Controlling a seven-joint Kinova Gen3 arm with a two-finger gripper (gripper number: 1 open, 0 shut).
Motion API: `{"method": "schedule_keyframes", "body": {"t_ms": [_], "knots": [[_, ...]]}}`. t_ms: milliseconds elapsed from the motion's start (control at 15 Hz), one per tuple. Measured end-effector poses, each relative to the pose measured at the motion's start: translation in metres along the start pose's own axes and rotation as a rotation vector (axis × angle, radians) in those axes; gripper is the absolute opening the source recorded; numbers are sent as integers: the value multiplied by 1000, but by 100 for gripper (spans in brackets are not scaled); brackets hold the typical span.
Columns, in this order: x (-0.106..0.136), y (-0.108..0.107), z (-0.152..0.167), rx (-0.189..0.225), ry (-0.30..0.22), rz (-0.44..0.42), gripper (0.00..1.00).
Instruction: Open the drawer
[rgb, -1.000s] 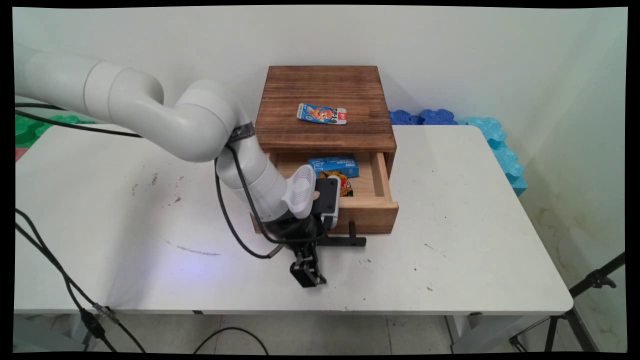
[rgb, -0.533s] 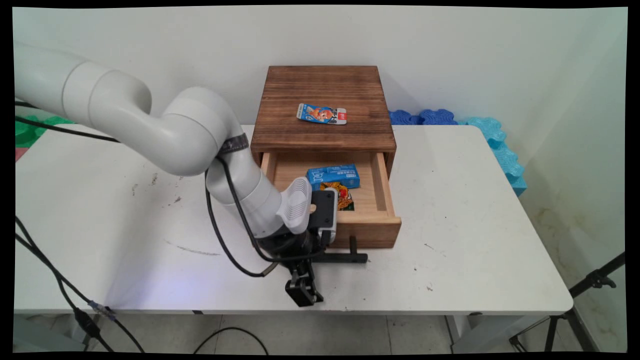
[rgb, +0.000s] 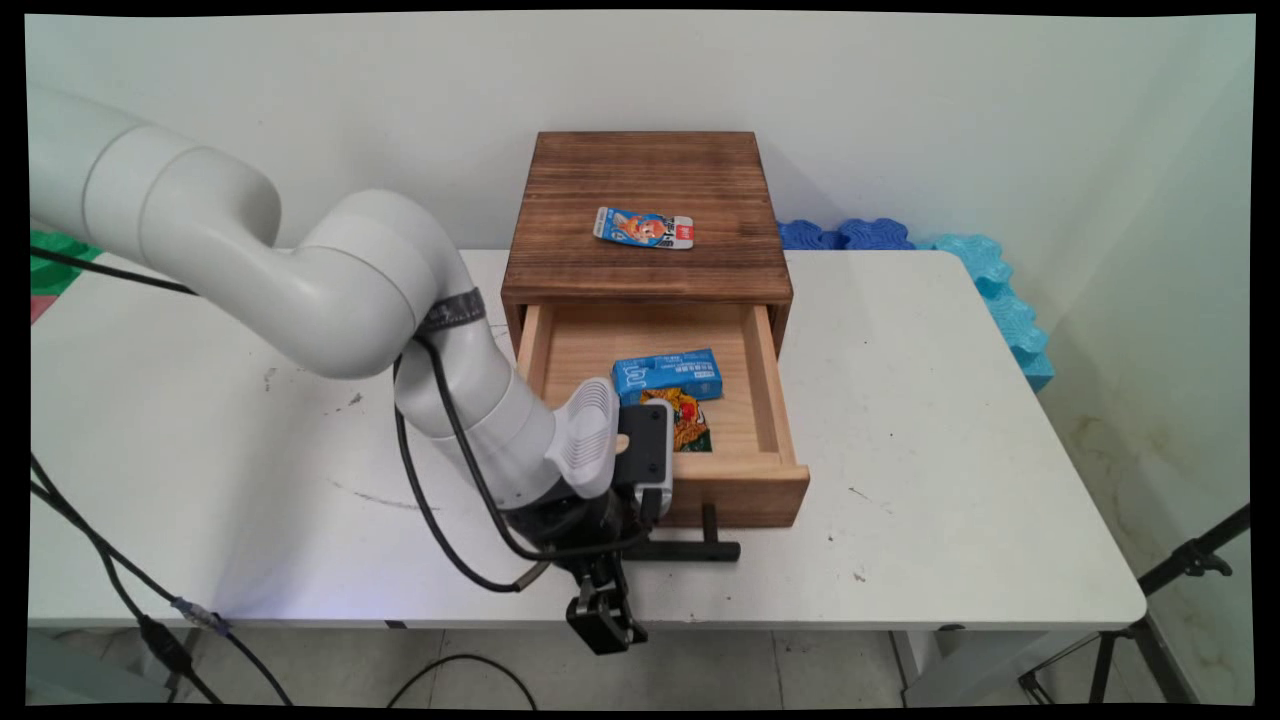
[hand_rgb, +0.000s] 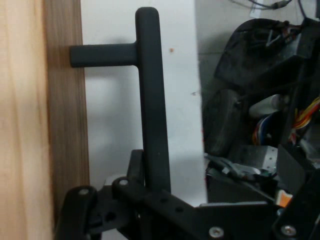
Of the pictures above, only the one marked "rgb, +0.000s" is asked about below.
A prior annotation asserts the black looped floor cable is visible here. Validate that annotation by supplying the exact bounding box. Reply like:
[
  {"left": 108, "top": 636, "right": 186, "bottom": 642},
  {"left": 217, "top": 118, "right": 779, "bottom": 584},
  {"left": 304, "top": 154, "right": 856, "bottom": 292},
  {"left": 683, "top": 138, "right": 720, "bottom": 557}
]
[{"left": 386, "top": 653, "right": 538, "bottom": 711}]

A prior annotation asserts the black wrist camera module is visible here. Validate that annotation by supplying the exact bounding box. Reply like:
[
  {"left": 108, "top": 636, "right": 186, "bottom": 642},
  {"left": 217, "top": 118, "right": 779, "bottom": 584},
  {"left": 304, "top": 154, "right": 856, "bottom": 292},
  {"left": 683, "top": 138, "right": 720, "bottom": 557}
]
[{"left": 618, "top": 398, "right": 675, "bottom": 523}]

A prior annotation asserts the cyan foam mat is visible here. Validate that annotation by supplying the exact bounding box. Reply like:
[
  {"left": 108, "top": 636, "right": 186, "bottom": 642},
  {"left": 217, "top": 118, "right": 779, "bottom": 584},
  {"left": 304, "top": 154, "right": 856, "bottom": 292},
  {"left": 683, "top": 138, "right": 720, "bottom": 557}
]
[{"left": 933, "top": 232, "right": 1057, "bottom": 394}]

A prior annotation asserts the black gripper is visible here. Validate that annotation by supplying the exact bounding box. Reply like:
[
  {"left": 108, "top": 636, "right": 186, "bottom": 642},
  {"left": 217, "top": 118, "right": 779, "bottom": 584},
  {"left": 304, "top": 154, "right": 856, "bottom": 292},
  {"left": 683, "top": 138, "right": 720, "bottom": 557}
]
[{"left": 505, "top": 492, "right": 653, "bottom": 657}]

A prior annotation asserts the black camera tripod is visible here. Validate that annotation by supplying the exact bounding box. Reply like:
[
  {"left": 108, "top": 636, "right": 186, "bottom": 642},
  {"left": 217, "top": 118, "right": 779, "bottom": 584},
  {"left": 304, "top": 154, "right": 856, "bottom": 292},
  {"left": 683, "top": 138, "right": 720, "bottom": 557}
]
[{"left": 1018, "top": 503, "right": 1253, "bottom": 707}]

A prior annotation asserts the blue tissue pack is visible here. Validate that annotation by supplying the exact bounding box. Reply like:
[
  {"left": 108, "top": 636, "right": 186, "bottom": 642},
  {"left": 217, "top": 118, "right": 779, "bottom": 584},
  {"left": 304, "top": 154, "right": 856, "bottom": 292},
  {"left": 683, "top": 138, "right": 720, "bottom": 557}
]
[{"left": 611, "top": 347, "right": 725, "bottom": 407}]

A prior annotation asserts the orange green snack bag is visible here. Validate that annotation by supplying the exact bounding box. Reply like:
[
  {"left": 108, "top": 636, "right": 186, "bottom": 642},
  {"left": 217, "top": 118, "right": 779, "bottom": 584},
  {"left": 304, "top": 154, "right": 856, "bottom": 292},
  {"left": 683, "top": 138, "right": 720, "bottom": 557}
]
[{"left": 640, "top": 387, "right": 714, "bottom": 455}]

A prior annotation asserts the green foam mat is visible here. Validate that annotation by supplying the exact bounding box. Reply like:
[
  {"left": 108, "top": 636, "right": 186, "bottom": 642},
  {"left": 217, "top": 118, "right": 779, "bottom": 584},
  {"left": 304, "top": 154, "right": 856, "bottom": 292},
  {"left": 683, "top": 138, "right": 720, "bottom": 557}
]
[{"left": 30, "top": 229, "right": 103, "bottom": 298}]

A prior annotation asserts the black cable with connector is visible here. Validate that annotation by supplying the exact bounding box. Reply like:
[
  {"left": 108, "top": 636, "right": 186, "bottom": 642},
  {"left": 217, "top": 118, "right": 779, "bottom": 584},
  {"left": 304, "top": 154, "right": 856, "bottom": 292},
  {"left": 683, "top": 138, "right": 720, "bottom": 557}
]
[{"left": 30, "top": 452, "right": 293, "bottom": 707}]

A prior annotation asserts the dark blue foam mat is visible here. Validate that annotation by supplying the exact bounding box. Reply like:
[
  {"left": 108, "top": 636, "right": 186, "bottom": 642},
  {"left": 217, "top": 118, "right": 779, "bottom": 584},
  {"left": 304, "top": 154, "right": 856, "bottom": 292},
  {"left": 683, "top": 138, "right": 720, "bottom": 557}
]
[
  {"left": 838, "top": 217, "right": 917, "bottom": 252},
  {"left": 777, "top": 219, "right": 846, "bottom": 252}
]

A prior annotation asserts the wooden drawer with black handle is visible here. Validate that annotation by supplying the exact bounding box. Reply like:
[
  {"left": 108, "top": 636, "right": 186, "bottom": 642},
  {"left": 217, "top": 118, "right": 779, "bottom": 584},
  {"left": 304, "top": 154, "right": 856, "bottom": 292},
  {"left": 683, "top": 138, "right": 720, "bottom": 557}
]
[{"left": 515, "top": 303, "right": 812, "bottom": 564}]

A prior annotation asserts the grey velcro strap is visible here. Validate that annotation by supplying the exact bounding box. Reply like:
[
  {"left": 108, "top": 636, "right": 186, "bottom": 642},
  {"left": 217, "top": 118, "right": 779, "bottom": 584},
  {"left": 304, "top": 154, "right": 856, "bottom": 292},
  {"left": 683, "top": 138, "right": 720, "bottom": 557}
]
[{"left": 413, "top": 288, "right": 489, "bottom": 338}]

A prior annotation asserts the white table leg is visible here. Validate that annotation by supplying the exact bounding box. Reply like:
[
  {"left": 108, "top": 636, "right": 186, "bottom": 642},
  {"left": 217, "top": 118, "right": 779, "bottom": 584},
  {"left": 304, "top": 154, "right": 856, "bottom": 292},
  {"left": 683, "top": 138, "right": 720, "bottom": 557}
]
[{"left": 888, "top": 627, "right": 1106, "bottom": 709}]

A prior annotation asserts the blue cartoon snack packet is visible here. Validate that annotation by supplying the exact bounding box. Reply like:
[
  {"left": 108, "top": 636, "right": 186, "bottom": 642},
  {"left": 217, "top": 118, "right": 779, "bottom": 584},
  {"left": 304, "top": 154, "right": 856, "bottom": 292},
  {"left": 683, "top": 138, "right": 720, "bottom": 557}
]
[{"left": 592, "top": 206, "right": 696, "bottom": 252}]

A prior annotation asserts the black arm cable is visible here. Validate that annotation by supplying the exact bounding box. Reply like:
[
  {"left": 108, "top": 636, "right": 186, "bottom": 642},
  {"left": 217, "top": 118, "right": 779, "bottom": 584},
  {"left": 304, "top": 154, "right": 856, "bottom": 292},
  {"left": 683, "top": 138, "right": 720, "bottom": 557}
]
[{"left": 392, "top": 333, "right": 653, "bottom": 595}]

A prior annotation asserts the brown wooden cabinet box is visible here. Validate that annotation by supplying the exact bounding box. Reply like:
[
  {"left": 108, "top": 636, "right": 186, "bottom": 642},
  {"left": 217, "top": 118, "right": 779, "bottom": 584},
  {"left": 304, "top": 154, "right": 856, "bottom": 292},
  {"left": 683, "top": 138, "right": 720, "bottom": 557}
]
[{"left": 500, "top": 130, "right": 796, "bottom": 357}]

